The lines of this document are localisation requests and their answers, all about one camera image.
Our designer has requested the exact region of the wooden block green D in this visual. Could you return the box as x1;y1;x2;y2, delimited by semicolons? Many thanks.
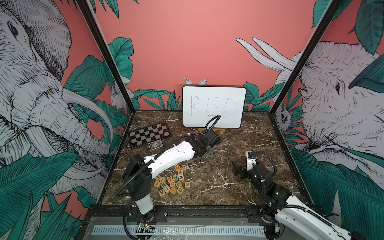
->
177;187;184;194

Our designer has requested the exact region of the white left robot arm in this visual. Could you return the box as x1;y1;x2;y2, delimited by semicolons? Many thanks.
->
114;129;221;216

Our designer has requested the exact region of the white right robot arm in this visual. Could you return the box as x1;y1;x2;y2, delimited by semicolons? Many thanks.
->
232;159;365;240

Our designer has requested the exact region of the wooden easel stand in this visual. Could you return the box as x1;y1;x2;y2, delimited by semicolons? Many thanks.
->
198;128;225;134

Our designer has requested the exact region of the white dry-erase board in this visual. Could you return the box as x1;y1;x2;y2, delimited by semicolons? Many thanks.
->
182;86;247;129

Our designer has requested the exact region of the playing card deck box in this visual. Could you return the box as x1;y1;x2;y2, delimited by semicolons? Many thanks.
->
149;140;164;152

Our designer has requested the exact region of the wooden block brown I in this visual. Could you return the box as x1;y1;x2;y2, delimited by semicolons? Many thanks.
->
163;185;171;194

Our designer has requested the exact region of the black white chessboard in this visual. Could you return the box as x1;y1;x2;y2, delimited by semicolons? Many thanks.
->
128;122;172;149

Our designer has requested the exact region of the wooden block green V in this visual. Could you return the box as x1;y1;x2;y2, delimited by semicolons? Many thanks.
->
159;189;167;198

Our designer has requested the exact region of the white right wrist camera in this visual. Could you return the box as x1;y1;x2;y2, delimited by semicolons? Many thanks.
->
246;151;258;171

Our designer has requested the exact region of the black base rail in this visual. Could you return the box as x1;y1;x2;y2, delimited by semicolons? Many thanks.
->
82;205;267;226

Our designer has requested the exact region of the white slotted cable duct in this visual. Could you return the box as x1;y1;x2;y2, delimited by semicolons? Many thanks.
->
91;225;266;237

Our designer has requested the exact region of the black enclosure frame post right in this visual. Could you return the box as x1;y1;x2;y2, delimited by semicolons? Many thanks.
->
269;0;343;115

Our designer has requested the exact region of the black enclosure frame post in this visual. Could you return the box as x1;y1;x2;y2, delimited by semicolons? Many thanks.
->
76;0;136;115
269;0;343;115

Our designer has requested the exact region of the black enclosure frame post left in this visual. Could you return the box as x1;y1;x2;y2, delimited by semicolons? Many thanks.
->
76;0;136;115

